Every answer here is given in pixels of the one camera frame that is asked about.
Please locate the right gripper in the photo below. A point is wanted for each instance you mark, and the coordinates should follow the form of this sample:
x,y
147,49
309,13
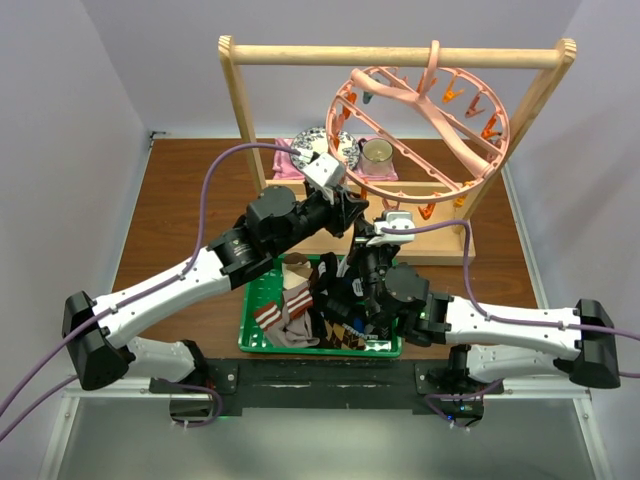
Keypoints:
x,y
369,248

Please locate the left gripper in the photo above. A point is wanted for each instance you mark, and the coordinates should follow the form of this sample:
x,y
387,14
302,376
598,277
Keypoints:
x,y
342,210

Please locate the pink round clip hanger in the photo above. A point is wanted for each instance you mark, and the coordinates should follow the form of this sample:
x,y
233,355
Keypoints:
x,y
458,108

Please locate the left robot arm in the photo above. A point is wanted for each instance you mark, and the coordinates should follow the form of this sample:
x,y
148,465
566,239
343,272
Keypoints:
x,y
102,334

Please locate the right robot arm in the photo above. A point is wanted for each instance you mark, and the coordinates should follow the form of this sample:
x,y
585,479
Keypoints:
x,y
488,342

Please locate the black sock with white stripes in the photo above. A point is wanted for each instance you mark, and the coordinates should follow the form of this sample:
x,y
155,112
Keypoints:
x,y
337,296

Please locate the black sock with blue logo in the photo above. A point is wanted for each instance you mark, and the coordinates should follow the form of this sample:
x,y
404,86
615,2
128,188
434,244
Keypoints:
x,y
367,331

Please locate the orange clothespin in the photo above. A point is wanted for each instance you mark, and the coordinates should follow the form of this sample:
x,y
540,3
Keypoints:
x,y
427,211

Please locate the wooden hanging rack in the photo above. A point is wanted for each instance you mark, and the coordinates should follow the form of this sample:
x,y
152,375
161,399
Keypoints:
x,y
445,241

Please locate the brown and cream sock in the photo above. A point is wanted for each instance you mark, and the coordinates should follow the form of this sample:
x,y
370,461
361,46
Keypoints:
x,y
296,269

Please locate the floral ceramic plate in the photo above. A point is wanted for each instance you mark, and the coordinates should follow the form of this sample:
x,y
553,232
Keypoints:
x,y
315,138

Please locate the pink cloth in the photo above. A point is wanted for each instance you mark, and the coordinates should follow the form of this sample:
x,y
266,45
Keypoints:
x,y
285,169

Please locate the brown argyle sock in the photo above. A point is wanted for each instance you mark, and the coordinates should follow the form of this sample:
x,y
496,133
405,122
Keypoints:
x,y
341,337

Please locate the grey sock with red stripes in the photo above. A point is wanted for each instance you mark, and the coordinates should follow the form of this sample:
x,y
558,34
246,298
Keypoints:
x,y
289,324

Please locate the green plastic tray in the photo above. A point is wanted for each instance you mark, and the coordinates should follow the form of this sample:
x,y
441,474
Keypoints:
x,y
269,287

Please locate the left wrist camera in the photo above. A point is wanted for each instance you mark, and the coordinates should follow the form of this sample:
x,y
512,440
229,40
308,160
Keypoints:
x,y
321,170

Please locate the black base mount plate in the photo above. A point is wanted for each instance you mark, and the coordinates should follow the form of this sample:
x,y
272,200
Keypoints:
x,y
374,384

